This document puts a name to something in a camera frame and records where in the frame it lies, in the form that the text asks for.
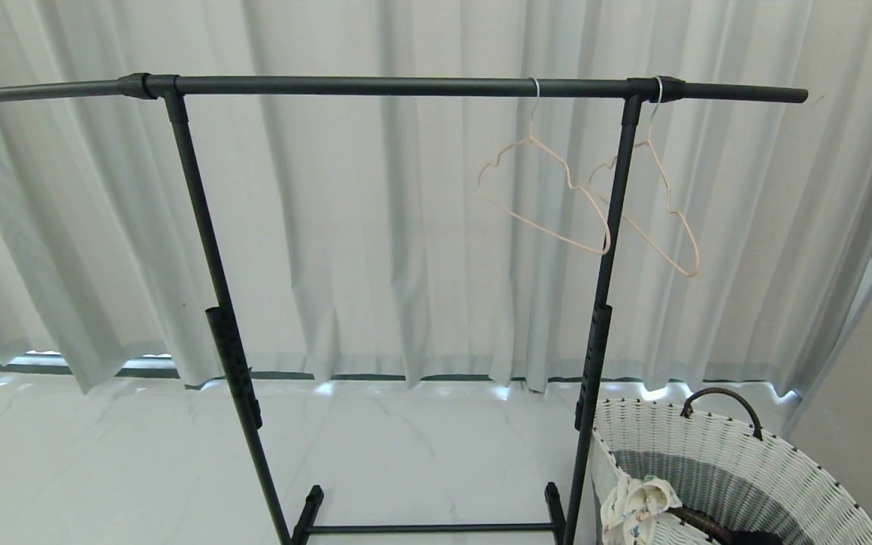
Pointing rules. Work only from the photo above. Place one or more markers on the pink clothes hanger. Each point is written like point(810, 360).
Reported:
point(649, 136)
point(530, 135)

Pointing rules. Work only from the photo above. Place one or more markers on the black garment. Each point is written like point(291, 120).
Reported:
point(754, 539)

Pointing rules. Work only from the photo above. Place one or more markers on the black clothes rack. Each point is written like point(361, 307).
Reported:
point(406, 85)

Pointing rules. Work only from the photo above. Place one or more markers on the white laundry basket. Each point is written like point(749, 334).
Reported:
point(708, 431)

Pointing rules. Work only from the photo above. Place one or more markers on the white curtain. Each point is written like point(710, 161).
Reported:
point(368, 227)

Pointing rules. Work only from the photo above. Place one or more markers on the cream printed garment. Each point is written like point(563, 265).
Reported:
point(636, 503)

